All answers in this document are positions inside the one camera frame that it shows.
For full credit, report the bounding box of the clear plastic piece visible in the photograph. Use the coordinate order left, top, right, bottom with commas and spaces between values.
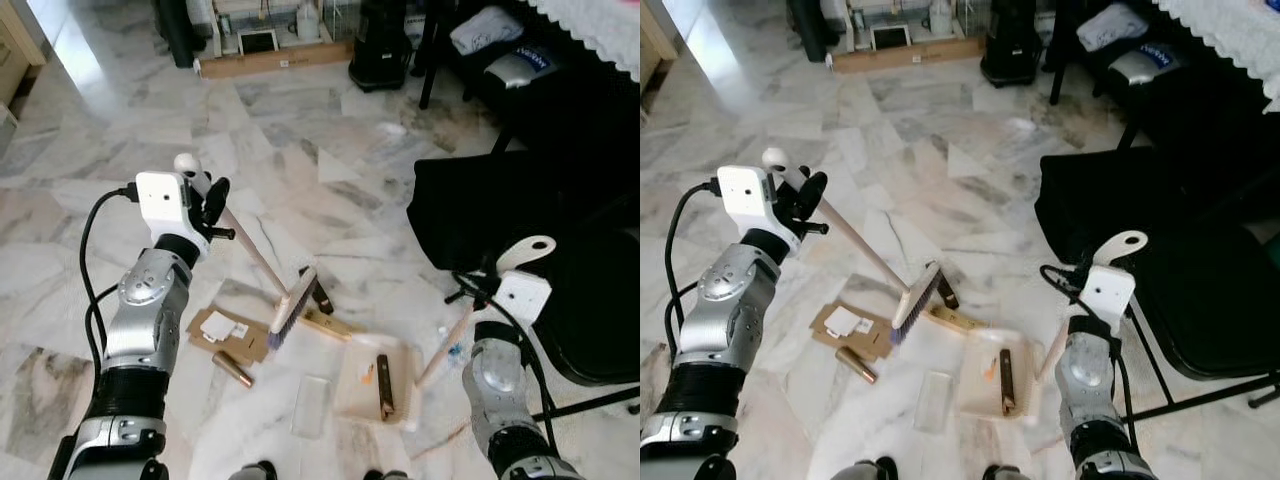
915, 370, 953, 434
292, 375, 331, 438

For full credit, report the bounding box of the copper-coloured tube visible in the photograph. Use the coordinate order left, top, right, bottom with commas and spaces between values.
835, 346, 879, 385
212, 352, 255, 389

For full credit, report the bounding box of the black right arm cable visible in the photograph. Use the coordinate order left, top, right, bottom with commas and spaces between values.
1040, 262, 1138, 423
450, 270, 561, 451

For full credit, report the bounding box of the yellow wooden strip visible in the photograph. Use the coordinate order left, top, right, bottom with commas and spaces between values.
925, 305, 986, 337
300, 310, 354, 342

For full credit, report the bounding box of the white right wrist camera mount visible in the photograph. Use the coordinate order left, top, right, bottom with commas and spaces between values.
492, 270, 553, 327
1078, 263, 1138, 336

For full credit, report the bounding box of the black metal table leg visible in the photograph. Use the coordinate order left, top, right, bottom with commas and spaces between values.
418, 0, 446, 111
1048, 0, 1072, 106

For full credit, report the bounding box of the wooden-handled broom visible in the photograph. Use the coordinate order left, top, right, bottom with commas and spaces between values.
174, 153, 322, 350
762, 147, 946, 347

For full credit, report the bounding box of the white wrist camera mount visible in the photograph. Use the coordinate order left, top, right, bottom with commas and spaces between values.
1078, 263, 1138, 336
492, 270, 553, 327
716, 165, 797, 247
135, 171, 212, 252

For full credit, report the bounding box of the brown cardboard piece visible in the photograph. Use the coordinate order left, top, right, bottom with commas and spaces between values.
810, 300, 894, 361
187, 307, 271, 363

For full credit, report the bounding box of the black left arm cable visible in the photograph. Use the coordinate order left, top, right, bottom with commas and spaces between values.
664, 180, 721, 353
78, 183, 141, 373

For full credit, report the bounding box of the black padded chair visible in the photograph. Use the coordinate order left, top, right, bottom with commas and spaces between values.
1033, 150, 1280, 421
407, 150, 641, 421

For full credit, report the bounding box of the white lace tablecloth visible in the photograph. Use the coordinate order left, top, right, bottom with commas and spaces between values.
1150, 0, 1280, 113
525, 0, 641, 83

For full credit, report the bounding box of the black cylinder stand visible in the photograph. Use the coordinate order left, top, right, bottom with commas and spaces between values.
787, 0, 841, 63
153, 0, 208, 69

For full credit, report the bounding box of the white cloth bag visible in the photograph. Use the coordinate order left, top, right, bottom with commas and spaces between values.
450, 5, 526, 56
1077, 3, 1151, 53

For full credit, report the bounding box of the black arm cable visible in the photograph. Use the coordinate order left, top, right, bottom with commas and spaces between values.
450, 270, 561, 451
1040, 262, 1138, 423
78, 183, 141, 373
664, 180, 721, 353

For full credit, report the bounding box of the beige long-handled dustpan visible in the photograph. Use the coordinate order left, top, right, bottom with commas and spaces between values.
955, 231, 1149, 429
333, 236, 557, 429

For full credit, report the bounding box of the silver bag with blue label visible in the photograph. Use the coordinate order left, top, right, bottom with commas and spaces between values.
1108, 42, 1181, 87
480, 45, 556, 93

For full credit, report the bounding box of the light wooden side cabinet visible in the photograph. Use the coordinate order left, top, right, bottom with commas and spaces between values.
0, 0, 48, 106
640, 0, 681, 91

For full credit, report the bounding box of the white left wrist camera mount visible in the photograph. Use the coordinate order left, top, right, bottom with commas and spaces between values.
716, 165, 797, 247
135, 171, 212, 252

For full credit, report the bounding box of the long wooden board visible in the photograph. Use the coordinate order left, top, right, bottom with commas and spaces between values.
197, 38, 353, 81
830, 35, 986, 74

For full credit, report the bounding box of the black suitcase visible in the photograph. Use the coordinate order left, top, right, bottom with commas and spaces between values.
980, 0, 1046, 88
348, 0, 416, 93

